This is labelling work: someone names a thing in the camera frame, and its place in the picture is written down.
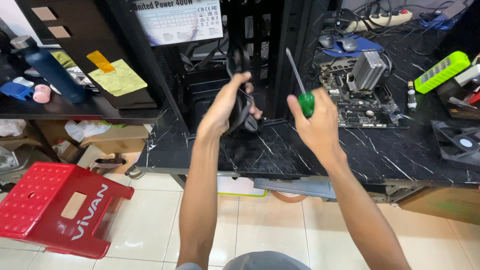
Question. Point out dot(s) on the person's left hand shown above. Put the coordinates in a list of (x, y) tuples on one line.
[(219, 110)]

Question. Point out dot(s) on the person's right hand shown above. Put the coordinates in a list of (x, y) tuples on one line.
[(320, 127)]

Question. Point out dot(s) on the black computer motherboard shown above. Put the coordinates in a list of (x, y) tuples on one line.
[(360, 108)]

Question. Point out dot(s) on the grey metal panel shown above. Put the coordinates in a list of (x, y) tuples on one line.
[(296, 186)]

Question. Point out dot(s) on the silver processor cooler heatsink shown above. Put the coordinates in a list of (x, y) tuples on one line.
[(367, 69)]

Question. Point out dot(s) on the brown tape roll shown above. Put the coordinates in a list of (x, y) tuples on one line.
[(288, 197)]

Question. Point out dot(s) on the white board with green edge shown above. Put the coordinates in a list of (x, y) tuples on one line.
[(240, 185)]

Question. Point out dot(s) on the black computer case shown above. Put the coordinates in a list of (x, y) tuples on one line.
[(288, 56)]

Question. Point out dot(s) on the dark grey computer mouse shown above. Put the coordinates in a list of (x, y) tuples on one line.
[(326, 40)]

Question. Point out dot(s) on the light grey computer mouse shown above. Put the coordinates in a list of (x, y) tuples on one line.
[(348, 44)]

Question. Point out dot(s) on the small black white screwdriver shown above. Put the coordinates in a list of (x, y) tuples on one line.
[(411, 98)]

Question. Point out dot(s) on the blue mouse pad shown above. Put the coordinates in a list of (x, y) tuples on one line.
[(369, 45)]

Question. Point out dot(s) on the power supply with white label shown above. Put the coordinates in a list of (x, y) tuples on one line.
[(176, 20)]

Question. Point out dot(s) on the yellow paper note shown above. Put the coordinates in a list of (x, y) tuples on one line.
[(122, 80)]

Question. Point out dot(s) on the heap of cardboard boxes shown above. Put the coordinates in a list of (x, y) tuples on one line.
[(116, 140)]

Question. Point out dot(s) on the orange tape strip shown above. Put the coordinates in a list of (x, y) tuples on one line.
[(100, 62)]

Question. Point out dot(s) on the white power strip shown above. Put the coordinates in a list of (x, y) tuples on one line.
[(390, 18)]

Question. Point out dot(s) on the bright green cased device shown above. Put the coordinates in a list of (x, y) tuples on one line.
[(442, 72)]

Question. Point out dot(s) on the white plastic bag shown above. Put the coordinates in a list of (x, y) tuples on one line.
[(84, 129)]

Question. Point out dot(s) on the black computer fan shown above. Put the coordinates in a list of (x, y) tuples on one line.
[(459, 142)]

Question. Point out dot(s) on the black box with tools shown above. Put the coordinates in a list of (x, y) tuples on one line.
[(459, 101)]

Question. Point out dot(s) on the brown cardboard box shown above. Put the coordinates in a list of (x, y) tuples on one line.
[(442, 204)]

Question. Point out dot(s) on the person's grey clothing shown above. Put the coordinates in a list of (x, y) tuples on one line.
[(262, 262)]

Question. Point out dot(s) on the blue plastic bag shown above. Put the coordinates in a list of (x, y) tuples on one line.
[(437, 21)]

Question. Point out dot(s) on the yellow green cloth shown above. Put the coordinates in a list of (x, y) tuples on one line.
[(63, 59)]

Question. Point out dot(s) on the dark blue water bottle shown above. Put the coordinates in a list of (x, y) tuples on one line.
[(52, 71)]

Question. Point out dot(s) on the small pink container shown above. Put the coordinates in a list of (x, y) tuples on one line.
[(42, 93)]

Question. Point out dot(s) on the red plastic stool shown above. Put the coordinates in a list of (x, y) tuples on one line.
[(41, 210)]

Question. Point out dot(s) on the blue plastic object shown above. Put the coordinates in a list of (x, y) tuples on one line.
[(15, 91)]

